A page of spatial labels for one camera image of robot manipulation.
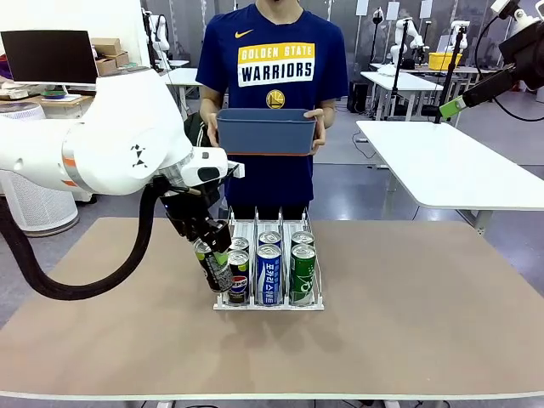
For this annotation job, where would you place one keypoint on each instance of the person in blue shirt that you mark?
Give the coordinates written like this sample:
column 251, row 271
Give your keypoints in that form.
column 276, row 64

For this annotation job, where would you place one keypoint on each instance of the black computer monitor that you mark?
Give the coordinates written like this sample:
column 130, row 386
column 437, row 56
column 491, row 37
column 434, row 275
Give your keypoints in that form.
column 47, row 55

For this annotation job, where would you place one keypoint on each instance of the yellow plastic tub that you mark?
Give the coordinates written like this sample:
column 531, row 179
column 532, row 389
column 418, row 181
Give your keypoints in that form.
column 442, row 61

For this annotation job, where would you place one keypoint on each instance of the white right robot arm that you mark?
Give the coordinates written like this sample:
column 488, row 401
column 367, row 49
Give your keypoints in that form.
column 531, row 26

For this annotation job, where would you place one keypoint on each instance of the large cardboard box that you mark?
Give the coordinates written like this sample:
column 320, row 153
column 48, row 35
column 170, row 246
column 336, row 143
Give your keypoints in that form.
column 112, row 63

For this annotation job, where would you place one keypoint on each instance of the white cylindrical air purifier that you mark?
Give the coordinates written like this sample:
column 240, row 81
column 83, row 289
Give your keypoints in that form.
column 38, row 212

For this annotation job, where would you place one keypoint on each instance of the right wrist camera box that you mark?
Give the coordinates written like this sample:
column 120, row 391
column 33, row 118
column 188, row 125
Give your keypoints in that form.
column 501, row 5

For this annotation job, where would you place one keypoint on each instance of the grey plastic stool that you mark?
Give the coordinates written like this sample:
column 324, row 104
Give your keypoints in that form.
column 222, row 211

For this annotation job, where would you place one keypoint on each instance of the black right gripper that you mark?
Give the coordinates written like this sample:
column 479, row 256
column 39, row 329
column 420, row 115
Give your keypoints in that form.
column 527, row 55

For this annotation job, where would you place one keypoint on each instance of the person's left hand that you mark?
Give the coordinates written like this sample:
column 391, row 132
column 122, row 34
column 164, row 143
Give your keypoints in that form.
column 321, row 127

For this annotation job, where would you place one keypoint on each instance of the white rounded side table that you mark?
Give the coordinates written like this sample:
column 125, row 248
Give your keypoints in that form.
column 446, row 170

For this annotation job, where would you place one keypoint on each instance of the small cardboard box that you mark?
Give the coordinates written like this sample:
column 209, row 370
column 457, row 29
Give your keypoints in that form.
column 106, row 46

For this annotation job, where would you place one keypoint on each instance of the green bowl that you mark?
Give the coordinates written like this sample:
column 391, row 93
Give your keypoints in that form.
column 54, row 94

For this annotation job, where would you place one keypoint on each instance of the small white robot arm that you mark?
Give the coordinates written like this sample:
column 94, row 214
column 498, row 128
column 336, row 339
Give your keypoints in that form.
column 404, row 38
column 460, row 38
column 159, row 38

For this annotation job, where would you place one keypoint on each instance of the black Pepsi can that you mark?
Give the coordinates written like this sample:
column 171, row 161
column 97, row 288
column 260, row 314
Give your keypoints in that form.
column 214, row 274
column 241, row 244
column 240, row 280

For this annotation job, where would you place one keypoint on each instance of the white lab table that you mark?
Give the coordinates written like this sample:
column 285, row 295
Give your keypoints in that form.
column 185, row 76
column 404, row 81

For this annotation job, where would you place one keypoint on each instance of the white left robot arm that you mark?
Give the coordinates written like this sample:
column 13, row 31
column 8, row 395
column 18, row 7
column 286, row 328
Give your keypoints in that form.
column 106, row 140

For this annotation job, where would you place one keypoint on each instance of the green soda can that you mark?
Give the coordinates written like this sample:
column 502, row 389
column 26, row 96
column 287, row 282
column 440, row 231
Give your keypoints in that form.
column 303, row 238
column 303, row 276

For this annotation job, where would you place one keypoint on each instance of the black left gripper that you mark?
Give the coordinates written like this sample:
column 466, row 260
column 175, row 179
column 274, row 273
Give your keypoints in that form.
column 191, row 208

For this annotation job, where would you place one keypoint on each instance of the person's left forearm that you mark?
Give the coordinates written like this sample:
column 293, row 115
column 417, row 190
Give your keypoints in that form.
column 327, row 110

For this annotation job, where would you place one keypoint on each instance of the person's right forearm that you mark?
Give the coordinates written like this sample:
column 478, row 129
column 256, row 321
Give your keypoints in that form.
column 207, row 108

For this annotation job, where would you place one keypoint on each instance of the dark green striped jacket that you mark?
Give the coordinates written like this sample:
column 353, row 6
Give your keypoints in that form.
column 195, row 127

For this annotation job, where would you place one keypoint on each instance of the black computer tower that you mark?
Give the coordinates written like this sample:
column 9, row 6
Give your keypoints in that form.
column 359, row 98

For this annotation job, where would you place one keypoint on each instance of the person's right hand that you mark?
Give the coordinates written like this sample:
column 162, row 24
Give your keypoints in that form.
column 213, row 132

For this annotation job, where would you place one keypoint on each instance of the blue Pocari Sweat can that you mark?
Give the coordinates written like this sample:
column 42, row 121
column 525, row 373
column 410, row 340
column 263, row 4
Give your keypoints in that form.
column 269, row 276
column 270, row 239

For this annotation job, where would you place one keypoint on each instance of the black tripod pole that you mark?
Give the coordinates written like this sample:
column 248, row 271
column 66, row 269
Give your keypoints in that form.
column 451, row 72

